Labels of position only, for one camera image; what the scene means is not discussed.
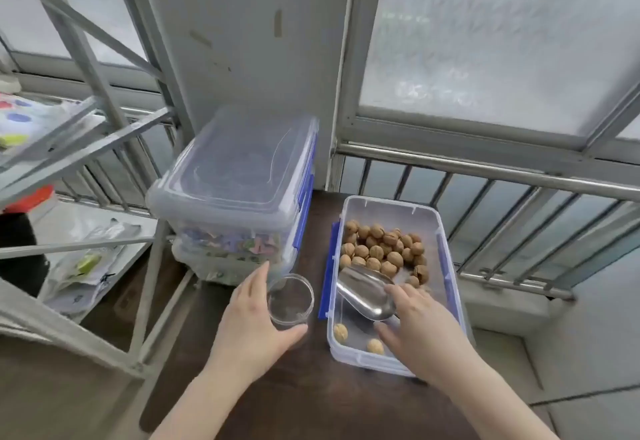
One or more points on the silver metal scoop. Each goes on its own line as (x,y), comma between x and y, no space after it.
(362,292)

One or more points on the person's left hand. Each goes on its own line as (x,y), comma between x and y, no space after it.
(247,324)

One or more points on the clear plastic bags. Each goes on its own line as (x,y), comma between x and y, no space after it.
(90,264)

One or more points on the person's right thumb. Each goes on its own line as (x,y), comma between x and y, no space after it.
(389,337)

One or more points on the pile of brown walnuts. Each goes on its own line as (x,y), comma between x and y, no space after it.
(382,249)

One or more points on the person's left thumb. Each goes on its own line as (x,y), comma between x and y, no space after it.
(290,337)

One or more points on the clear open plastic container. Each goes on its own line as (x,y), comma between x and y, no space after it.
(395,214)

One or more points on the polka-dot plastic bag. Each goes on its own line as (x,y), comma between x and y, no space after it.
(25,119)

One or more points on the red plastic item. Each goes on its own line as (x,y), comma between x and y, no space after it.
(30,200)

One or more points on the frosted glass window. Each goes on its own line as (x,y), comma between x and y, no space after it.
(500,29)
(30,19)

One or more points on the clear lidded storage box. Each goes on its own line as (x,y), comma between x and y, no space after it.
(235,169)

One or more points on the single brown walnut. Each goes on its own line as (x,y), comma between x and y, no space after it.
(340,332)
(375,346)

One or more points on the person's right hand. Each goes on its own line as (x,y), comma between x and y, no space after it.
(430,339)

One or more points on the clear box with colourful pieces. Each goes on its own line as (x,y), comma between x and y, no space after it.
(235,249)

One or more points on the person's right forearm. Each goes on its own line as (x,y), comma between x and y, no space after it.
(495,404)

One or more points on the steel window railing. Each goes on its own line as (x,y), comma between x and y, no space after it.
(490,169)
(125,174)

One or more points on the clear glass cup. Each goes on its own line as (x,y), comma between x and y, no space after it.
(292,299)

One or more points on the grey metal shelf rack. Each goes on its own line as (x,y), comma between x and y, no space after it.
(75,44)

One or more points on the person's left forearm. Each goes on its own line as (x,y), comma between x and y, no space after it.
(210,404)

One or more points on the black object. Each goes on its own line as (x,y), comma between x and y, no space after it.
(17,254)

